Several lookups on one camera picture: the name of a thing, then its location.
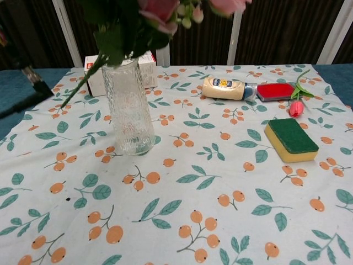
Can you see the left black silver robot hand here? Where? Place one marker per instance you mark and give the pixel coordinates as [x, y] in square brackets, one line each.
[41, 88]

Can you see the pink rose bouquet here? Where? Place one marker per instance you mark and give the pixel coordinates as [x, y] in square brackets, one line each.
[121, 36]

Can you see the clear textured glass vase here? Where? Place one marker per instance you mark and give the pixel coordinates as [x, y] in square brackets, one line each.
[129, 110]

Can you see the white cardboard product box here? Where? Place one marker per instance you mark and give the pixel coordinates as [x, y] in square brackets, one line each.
[147, 74]

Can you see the floral print tablecloth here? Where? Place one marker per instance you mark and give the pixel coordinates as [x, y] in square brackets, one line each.
[193, 179]

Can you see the mayonnaise squeeze bottle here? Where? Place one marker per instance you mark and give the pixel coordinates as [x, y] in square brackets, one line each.
[223, 88]

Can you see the red ink pad case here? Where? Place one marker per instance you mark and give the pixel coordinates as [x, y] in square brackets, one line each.
[274, 91]

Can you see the green yellow scrub sponge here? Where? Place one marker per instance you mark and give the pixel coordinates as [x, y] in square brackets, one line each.
[292, 136]

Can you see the pink artificial tulip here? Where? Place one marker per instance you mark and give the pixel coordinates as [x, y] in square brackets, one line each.
[296, 109]

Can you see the white partition frame post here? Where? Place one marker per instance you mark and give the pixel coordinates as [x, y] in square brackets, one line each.
[234, 38]
[69, 36]
[331, 33]
[162, 58]

